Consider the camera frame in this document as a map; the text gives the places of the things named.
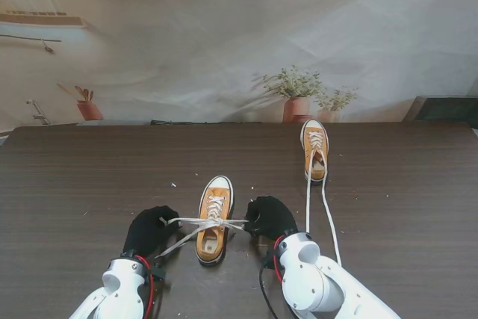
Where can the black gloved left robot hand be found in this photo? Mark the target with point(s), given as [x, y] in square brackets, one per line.
[149, 229]

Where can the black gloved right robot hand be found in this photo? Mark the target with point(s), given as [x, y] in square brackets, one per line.
[272, 214]

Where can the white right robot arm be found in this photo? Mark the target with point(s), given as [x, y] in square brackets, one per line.
[317, 281]

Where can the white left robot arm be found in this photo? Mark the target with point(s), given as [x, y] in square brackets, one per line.
[119, 285]

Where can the black left wrist box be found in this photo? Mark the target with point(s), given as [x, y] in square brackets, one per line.
[158, 272]

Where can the black wrist box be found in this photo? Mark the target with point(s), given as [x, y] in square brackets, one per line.
[269, 259]
[158, 272]

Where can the black right wrist box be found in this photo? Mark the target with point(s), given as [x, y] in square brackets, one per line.
[269, 259]

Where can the printed kitchen backdrop cloth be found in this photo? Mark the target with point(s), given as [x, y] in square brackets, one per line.
[224, 35]

